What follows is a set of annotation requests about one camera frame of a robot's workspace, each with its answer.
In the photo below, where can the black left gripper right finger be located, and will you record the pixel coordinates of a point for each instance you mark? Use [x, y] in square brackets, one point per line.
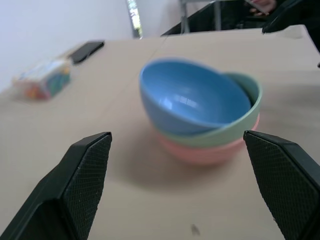
[285, 180]

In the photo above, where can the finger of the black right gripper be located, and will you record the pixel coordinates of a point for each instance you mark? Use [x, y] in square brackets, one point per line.
[277, 21]

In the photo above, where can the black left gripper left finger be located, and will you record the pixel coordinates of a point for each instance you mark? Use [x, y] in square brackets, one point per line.
[82, 185]

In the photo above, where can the green bowl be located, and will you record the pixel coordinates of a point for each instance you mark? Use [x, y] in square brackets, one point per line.
[250, 125]

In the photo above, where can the blue bowl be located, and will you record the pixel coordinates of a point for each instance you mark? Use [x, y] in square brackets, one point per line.
[192, 97]

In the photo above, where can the pink bowl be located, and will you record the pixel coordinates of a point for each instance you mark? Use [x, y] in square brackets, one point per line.
[200, 155]

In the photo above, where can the person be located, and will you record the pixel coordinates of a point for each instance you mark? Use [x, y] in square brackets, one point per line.
[261, 5]

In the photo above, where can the clear box of colourful items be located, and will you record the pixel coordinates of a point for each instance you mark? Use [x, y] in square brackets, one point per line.
[43, 80]

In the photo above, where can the black flat phone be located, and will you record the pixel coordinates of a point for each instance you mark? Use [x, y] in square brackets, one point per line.
[86, 51]

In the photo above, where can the grey metal frame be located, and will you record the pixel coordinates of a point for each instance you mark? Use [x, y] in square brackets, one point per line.
[186, 15]

